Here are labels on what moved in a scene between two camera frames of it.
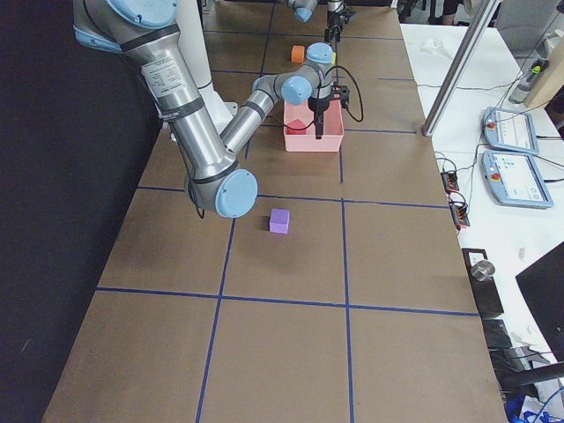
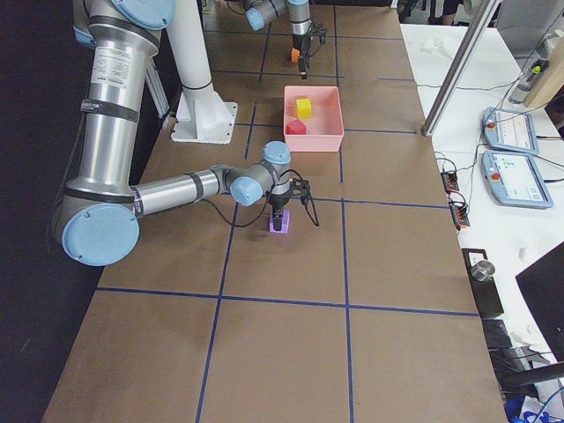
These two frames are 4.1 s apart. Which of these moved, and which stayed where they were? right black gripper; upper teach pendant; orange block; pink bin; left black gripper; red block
Moved: left black gripper; right black gripper
Stayed: orange block; pink bin; upper teach pendant; red block
